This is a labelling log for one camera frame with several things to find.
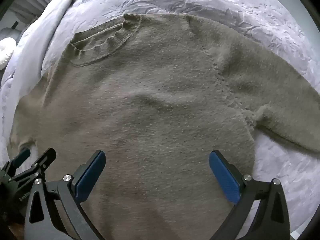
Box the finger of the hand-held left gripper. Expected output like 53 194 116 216
10 148 57 185
5 148 31 175

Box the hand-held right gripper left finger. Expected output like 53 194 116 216
24 150 107 240

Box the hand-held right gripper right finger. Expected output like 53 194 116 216
209 150 290 240

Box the brown knit sweater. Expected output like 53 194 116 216
6 12 320 240

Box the white round pleated pillow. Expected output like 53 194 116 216
0 37 16 70

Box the grey pillow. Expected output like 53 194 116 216
0 27 22 42

